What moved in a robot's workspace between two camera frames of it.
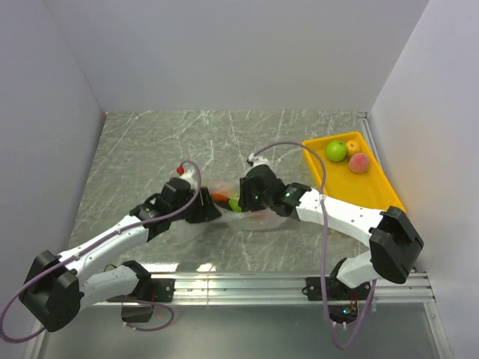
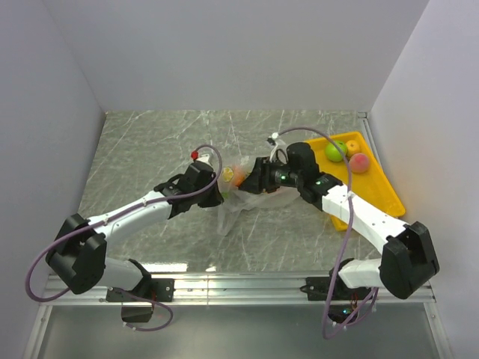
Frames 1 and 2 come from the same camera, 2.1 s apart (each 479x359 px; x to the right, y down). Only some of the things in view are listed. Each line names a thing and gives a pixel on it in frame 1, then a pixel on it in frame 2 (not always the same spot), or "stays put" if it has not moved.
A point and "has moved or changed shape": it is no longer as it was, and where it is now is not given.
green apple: (335, 151) stays put
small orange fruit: (352, 147) stays put
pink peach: (358, 163) stays put
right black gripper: (246, 200) → (260, 178)
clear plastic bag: (224, 195) has moved or changed shape
